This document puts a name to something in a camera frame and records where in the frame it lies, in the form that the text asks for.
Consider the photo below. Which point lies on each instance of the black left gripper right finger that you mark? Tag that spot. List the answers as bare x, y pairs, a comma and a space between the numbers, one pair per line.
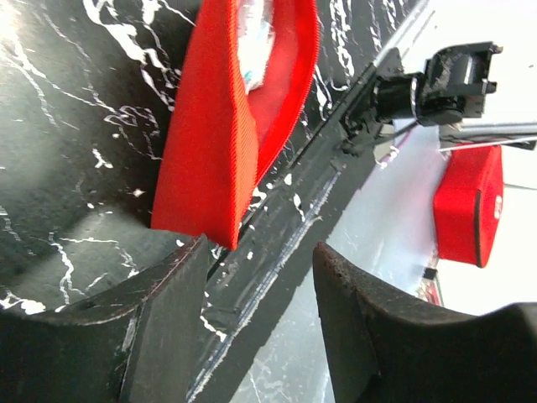
385, 345

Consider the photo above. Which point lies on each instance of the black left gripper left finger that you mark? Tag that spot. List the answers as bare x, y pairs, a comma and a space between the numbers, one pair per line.
135, 342

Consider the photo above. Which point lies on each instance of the red first aid pouch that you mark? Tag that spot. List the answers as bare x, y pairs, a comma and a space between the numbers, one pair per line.
222, 139

